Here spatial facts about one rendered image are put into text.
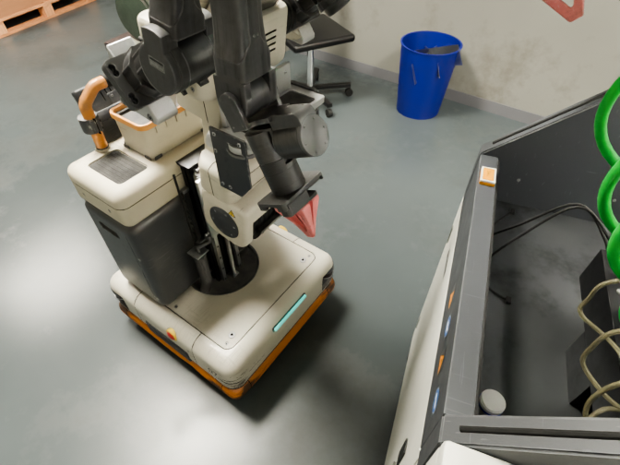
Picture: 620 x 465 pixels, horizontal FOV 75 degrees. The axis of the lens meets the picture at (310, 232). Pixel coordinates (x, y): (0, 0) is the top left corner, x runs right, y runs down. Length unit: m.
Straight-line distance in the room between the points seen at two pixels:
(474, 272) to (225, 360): 0.89
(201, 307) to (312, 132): 1.05
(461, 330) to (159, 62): 0.60
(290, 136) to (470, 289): 0.39
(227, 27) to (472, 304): 0.54
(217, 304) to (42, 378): 0.76
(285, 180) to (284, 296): 0.90
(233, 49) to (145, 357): 1.43
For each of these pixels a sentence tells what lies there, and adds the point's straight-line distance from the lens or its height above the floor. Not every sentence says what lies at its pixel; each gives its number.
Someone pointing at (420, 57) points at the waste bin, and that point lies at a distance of 2.79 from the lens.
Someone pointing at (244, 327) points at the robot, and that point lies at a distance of 1.44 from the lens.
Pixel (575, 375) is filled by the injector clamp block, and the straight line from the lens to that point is 0.83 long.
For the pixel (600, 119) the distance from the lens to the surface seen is 0.64.
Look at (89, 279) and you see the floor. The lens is 2.14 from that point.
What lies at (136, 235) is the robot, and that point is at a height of 0.66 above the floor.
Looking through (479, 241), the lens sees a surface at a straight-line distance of 0.81.
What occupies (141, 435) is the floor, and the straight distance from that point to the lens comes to 1.68.
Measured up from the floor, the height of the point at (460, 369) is 0.95.
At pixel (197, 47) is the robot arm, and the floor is 1.26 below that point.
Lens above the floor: 1.50
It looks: 46 degrees down
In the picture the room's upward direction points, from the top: straight up
